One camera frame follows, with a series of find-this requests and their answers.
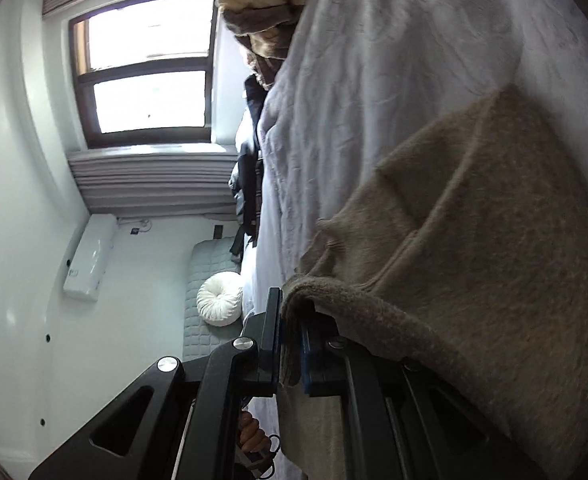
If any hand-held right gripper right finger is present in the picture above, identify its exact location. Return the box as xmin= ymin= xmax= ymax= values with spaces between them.
xmin=299 ymin=302 xmax=550 ymax=480

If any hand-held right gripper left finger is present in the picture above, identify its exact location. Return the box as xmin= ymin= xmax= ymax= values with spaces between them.
xmin=28 ymin=287 xmax=283 ymax=480

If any brown knit sweater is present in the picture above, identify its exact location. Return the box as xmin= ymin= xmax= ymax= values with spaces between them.
xmin=274 ymin=82 xmax=588 ymax=480

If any person's left hand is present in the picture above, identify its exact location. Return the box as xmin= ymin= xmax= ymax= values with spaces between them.
xmin=237 ymin=411 xmax=269 ymax=453

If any round white pleated pillow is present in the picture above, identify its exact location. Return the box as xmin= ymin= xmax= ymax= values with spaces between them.
xmin=196 ymin=271 xmax=245 ymax=328

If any grey quilted headboard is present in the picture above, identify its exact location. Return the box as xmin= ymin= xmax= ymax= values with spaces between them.
xmin=181 ymin=236 xmax=255 ymax=361

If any lavender fleece blanket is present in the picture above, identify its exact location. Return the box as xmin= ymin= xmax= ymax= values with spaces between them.
xmin=239 ymin=105 xmax=305 ymax=321

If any black jacket with striped trim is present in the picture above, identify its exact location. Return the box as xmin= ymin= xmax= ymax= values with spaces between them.
xmin=228 ymin=130 xmax=265 ymax=257

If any white air conditioner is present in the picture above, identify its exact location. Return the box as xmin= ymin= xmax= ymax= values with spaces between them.
xmin=62 ymin=214 xmax=117 ymax=302

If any black garment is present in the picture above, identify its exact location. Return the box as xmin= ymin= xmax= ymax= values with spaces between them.
xmin=244 ymin=72 xmax=268 ymax=127

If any dark framed window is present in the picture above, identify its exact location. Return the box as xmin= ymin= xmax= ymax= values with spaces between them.
xmin=68 ymin=0 xmax=219 ymax=150

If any tan striped garment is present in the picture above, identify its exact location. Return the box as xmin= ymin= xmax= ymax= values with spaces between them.
xmin=244 ymin=27 xmax=297 ymax=61

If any lavender embossed bed cover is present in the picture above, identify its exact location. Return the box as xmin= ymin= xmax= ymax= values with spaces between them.
xmin=254 ymin=0 xmax=588 ymax=291

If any dark brown garment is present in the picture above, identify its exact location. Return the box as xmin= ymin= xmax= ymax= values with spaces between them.
xmin=223 ymin=4 xmax=302 ymax=90

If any air conditioner power cable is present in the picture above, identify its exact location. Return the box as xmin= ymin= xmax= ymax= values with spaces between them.
xmin=118 ymin=216 xmax=153 ymax=236

